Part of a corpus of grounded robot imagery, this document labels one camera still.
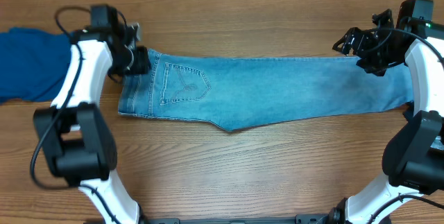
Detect dark blue t-shirt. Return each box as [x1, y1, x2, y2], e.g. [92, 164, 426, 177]
[1, 28, 71, 103]

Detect dark navy garment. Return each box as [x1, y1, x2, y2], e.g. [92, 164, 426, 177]
[402, 102, 414, 122]

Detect light blue denim jeans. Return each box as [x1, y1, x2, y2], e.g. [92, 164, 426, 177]
[118, 50, 413, 132]

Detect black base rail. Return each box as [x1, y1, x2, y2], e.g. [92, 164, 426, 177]
[145, 214, 327, 224]

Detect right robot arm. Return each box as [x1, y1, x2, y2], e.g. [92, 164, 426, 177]
[296, 0, 443, 224]

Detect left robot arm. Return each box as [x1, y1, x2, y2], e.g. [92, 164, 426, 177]
[29, 4, 151, 223]

